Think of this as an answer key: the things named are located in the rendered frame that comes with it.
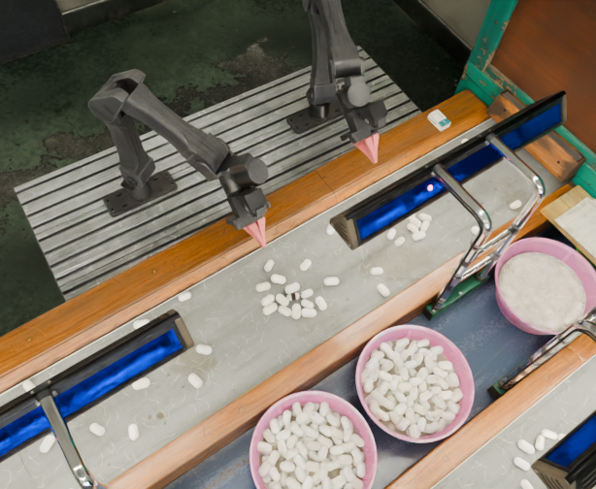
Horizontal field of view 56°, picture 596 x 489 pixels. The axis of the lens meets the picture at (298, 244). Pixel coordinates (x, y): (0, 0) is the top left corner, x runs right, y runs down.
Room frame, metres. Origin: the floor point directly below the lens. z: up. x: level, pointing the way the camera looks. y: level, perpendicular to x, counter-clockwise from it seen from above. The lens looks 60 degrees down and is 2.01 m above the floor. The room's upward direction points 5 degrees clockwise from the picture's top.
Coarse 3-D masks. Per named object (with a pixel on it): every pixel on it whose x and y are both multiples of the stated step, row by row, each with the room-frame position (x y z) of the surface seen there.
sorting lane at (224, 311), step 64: (512, 192) 0.96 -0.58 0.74; (256, 256) 0.68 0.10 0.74; (320, 256) 0.70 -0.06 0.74; (384, 256) 0.72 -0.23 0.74; (448, 256) 0.74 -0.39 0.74; (192, 320) 0.49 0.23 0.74; (256, 320) 0.51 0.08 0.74; (320, 320) 0.52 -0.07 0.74; (256, 384) 0.36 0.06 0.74; (128, 448) 0.19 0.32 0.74
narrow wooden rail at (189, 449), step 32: (544, 224) 0.87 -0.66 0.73; (480, 256) 0.73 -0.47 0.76; (416, 288) 0.62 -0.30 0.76; (384, 320) 0.53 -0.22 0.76; (320, 352) 0.44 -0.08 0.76; (352, 352) 0.45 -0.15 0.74; (288, 384) 0.36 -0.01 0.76; (224, 416) 0.27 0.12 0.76; (256, 416) 0.28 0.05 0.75; (160, 448) 0.20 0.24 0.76; (192, 448) 0.20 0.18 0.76; (128, 480) 0.13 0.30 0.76; (160, 480) 0.14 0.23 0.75
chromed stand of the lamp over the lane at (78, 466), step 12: (48, 384) 0.22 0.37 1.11; (36, 396) 0.20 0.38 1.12; (48, 396) 0.20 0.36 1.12; (48, 408) 0.18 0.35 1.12; (48, 420) 0.17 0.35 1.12; (60, 420) 0.17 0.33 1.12; (60, 432) 0.15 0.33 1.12; (60, 444) 0.13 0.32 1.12; (72, 444) 0.13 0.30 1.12; (72, 456) 0.12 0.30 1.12; (72, 468) 0.10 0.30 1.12; (84, 468) 0.10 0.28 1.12; (84, 480) 0.09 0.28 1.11; (96, 480) 0.09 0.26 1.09
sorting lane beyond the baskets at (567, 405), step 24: (576, 384) 0.43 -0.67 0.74; (528, 408) 0.36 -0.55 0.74; (552, 408) 0.36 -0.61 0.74; (576, 408) 0.37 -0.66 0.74; (504, 432) 0.30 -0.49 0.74; (528, 432) 0.31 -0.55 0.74; (480, 456) 0.25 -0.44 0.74; (504, 456) 0.25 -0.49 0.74; (528, 456) 0.26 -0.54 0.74; (456, 480) 0.19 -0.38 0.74; (480, 480) 0.20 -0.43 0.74; (504, 480) 0.20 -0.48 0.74; (528, 480) 0.21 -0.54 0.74
